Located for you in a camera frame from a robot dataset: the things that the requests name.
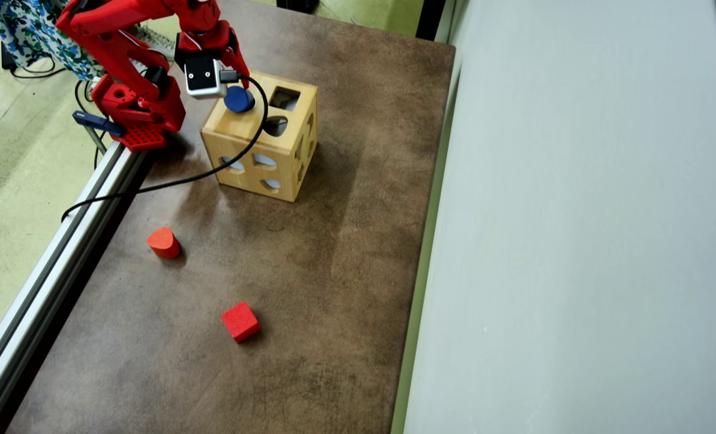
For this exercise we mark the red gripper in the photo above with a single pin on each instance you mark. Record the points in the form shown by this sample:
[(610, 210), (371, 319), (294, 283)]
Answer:
[(235, 60)]

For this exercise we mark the blue cylinder block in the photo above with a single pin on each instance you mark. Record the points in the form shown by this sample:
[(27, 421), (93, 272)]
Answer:
[(239, 99)]

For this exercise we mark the red robot arm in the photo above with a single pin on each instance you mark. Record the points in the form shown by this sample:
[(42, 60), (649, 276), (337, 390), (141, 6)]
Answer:
[(111, 15)]

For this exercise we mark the wooden shape sorter box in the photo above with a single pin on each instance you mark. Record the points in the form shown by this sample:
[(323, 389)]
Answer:
[(249, 138)]

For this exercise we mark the black box on floor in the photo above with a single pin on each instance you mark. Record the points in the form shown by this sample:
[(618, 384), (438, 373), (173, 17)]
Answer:
[(298, 5)]

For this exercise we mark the blue clamp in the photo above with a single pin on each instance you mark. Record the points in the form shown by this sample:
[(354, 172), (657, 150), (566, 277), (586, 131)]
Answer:
[(96, 122)]

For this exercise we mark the red rounded triangle block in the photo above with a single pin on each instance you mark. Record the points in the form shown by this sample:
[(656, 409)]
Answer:
[(164, 242)]

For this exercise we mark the floral patterned cloth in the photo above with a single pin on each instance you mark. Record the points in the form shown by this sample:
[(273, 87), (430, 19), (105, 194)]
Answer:
[(26, 30)]

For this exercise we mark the black power adapter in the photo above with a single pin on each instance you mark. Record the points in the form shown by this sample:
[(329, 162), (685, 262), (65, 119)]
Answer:
[(9, 58)]

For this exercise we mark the red cube block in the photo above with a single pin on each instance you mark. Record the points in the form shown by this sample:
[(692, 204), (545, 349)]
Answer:
[(240, 321)]

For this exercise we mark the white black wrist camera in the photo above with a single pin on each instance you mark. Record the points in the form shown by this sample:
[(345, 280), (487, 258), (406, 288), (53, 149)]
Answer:
[(203, 77)]

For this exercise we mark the black vertical post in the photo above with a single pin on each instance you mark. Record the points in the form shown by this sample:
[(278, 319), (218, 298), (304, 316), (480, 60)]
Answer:
[(431, 18)]

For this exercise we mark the aluminium profile rail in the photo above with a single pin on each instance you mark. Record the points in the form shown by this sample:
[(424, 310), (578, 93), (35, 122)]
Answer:
[(50, 265)]

